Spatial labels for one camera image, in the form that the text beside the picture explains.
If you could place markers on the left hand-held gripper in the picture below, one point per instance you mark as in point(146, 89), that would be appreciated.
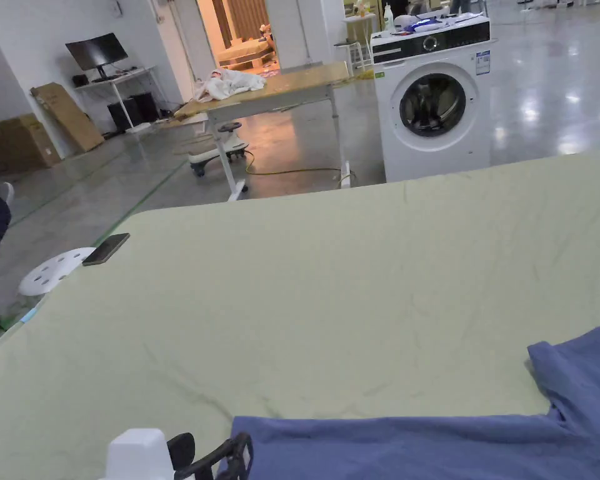
point(137, 455)

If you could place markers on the blue shirt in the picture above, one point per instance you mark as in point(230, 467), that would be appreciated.
point(430, 450)

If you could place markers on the dark phone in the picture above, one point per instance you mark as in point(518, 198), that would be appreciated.
point(106, 249)

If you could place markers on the white ride-on toy car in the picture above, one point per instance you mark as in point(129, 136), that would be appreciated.
point(215, 147)

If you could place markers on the white washing machine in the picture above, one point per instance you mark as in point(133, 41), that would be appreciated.
point(430, 145)

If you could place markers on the brown cardboard carton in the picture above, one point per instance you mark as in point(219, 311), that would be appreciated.
point(25, 145)

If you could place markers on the flat leaning cardboard carton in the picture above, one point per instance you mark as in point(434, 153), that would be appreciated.
point(67, 117)

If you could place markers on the white desk with monitor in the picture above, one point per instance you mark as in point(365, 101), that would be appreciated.
point(100, 52)

